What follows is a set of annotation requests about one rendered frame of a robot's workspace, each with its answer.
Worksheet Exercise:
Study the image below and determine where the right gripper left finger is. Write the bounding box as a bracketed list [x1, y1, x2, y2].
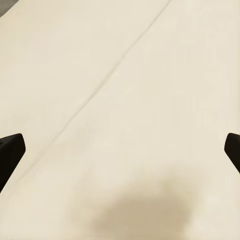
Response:
[0, 133, 26, 193]

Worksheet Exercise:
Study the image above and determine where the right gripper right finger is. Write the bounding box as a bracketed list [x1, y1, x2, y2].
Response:
[224, 133, 240, 173]

